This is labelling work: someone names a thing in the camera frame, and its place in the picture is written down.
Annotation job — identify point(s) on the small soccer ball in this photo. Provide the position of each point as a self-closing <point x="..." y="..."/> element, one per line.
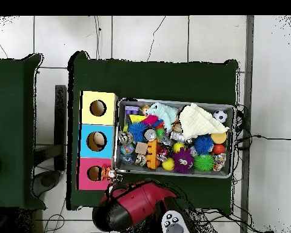
<point x="220" y="116"/>

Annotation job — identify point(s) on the green cloth side table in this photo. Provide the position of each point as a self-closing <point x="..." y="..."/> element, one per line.
<point x="9" y="133"/>

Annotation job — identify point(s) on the orange rubber ball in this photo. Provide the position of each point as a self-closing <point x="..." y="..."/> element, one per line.
<point x="218" y="149"/>

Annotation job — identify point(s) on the mint knitted cloth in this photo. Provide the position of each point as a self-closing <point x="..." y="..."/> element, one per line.
<point x="165" y="112"/>

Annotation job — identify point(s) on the dark green table cloth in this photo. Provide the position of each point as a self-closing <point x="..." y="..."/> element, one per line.
<point x="148" y="77"/>

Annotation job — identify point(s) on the yellow cheese wedge toy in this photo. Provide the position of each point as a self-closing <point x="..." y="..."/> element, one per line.
<point x="137" y="118"/>

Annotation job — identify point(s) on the shallow metal mesh bin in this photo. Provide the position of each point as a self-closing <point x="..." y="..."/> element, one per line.
<point x="208" y="106"/>

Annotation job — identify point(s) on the green spiky rubber ball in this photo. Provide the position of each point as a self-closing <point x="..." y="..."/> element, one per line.
<point x="203" y="163"/>

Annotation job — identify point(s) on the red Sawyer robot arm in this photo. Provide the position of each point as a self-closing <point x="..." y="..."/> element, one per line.
<point x="140" y="203"/>

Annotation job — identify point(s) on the purple spiky monster toy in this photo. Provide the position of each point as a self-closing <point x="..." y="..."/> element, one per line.
<point x="183" y="160"/>

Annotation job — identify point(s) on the blue spiky rubber ball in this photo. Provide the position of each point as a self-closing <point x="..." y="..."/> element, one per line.
<point x="137" y="131"/>
<point x="203" y="144"/>

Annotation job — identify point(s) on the orange building block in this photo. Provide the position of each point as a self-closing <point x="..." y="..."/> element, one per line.
<point x="152" y="154"/>

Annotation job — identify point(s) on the cream knitted cloth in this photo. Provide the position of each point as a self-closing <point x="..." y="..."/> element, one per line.
<point x="198" y="121"/>

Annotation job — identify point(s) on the orange striped tiger plush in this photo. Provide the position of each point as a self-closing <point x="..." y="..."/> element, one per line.
<point x="106" y="173"/>

